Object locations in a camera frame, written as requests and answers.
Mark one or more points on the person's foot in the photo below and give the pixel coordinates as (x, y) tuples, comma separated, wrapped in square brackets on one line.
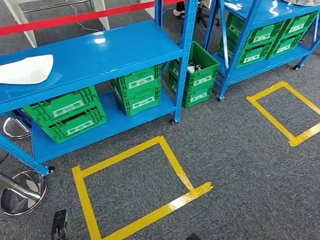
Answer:
[(178, 10)]

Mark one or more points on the red barrier belt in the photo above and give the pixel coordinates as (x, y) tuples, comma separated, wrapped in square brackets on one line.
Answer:
[(75, 18)]

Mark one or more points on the chrome stanchion post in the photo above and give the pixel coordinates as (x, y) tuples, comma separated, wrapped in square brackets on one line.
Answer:
[(23, 195)]

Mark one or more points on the small white part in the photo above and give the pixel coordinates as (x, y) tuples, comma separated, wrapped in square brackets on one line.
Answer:
[(191, 69)]

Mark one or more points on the yellow floor tape square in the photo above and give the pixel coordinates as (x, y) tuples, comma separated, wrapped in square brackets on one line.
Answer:
[(84, 205)]

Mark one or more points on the white plastic car part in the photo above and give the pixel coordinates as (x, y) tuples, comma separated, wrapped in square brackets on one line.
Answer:
[(25, 69)]

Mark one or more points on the blue metal shelf rack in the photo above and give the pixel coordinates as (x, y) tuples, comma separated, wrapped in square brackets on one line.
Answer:
[(112, 49), (257, 66)]

